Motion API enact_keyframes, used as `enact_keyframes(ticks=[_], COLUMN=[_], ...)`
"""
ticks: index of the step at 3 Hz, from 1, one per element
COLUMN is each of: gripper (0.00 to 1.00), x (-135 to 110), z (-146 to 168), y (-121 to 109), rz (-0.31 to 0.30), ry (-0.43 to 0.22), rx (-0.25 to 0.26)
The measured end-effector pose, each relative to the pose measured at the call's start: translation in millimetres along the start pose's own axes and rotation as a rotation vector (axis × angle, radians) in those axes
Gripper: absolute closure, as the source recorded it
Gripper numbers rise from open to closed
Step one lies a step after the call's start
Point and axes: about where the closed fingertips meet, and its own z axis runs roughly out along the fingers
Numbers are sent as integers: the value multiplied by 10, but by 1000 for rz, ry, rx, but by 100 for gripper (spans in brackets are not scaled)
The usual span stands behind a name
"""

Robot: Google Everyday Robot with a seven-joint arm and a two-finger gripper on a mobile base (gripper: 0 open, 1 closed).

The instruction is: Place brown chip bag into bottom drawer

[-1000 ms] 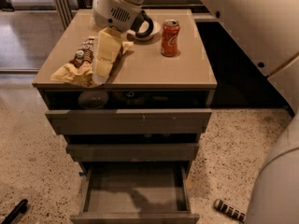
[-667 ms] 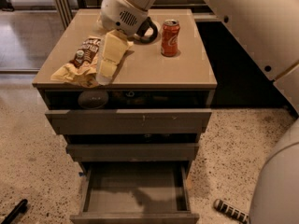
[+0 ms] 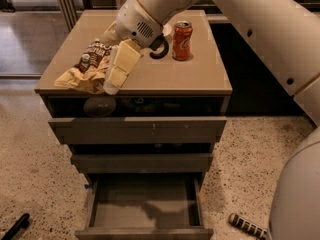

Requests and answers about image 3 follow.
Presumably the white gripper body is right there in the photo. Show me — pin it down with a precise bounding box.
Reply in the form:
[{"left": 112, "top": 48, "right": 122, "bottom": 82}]
[{"left": 115, "top": 0, "right": 163, "bottom": 48}]

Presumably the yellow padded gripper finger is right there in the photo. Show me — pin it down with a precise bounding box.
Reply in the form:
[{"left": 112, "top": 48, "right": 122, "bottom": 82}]
[
  {"left": 100, "top": 22, "right": 121, "bottom": 46},
  {"left": 103, "top": 39, "right": 141, "bottom": 95}
]

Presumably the brown chip bag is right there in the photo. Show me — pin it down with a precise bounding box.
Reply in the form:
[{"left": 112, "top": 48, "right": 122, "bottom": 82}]
[{"left": 54, "top": 39, "right": 112, "bottom": 94}]

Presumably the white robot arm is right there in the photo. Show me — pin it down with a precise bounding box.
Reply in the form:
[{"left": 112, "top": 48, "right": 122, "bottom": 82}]
[{"left": 102, "top": 0, "right": 320, "bottom": 240}]

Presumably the grey drawer cabinet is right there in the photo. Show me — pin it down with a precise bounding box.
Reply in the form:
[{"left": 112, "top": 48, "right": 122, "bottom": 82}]
[{"left": 34, "top": 9, "right": 233, "bottom": 185}]

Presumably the top grey drawer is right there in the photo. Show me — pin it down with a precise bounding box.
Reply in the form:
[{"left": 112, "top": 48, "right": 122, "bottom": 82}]
[{"left": 49, "top": 116, "right": 226, "bottom": 145}]

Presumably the grey drawer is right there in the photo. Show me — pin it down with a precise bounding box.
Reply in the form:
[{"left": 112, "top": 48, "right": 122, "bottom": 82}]
[
  {"left": 49, "top": 116, "right": 226, "bottom": 145},
  {"left": 71, "top": 153, "right": 213, "bottom": 174},
  {"left": 75, "top": 173, "right": 213, "bottom": 240}
]

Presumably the middle grey drawer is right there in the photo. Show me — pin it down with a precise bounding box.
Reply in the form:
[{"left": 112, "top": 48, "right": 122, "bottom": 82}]
[{"left": 71, "top": 153, "right": 213, "bottom": 174}]

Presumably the bottom grey drawer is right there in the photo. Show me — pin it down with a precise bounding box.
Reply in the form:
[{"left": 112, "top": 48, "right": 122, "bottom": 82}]
[{"left": 75, "top": 173, "right": 213, "bottom": 240}]

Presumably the white bowl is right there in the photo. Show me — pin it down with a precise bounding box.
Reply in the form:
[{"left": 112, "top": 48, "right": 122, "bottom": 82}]
[{"left": 162, "top": 24, "right": 172, "bottom": 37}]

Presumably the orange soda can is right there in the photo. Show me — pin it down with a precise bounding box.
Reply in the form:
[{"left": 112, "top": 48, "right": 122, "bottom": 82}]
[{"left": 172, "top": 21, "right": 193, "bottom": 61}]

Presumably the grey round speaker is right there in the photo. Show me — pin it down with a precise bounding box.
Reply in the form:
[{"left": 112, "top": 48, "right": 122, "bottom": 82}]
[{"left": 83, "top": 97, "right": 116, "bottom": 117}]

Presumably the black object on floor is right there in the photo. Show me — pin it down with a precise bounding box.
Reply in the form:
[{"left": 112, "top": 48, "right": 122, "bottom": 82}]
[{"left": 1, "top": 213, "right": 30, "bottom": 240}]

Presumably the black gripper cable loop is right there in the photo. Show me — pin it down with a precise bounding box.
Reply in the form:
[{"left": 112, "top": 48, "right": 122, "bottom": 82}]
[{"left": 148, "top": 33, "right": 170, "bottom": 60}]

